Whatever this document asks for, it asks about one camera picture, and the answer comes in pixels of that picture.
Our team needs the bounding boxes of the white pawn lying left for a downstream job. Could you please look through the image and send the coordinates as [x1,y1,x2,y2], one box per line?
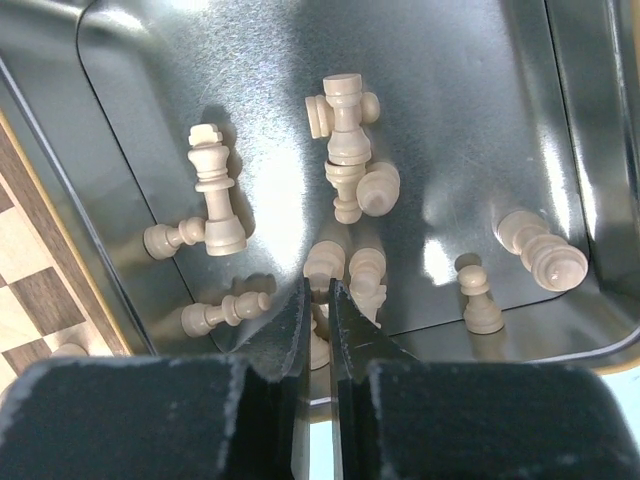
[143,217,205,260]

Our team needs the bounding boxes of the wooden folding chess board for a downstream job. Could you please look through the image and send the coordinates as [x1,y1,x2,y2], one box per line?
[1,119,132,389]

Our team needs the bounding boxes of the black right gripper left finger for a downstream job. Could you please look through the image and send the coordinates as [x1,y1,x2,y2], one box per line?
[234,278,311,479]

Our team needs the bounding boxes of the white piece lying centre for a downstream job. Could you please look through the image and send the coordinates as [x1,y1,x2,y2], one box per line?
[356,162,400,217]

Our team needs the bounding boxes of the white king piece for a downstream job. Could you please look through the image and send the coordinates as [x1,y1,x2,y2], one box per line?
[187,124,247,257]

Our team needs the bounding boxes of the yellow metal tin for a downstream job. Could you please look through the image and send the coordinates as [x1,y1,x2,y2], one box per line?
[0,0,640,421]

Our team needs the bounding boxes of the white pawn standing right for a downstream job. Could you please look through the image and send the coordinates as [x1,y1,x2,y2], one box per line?
[458,265,504,335]

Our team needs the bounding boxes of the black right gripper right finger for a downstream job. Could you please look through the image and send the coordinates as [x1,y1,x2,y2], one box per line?
[328,279,416,479]

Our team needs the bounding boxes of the white bishop lying right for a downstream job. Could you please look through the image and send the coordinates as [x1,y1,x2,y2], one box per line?
[497,210,588,292]

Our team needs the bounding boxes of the white rook upright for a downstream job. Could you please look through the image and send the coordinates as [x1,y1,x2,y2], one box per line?
[323,73,371,166]

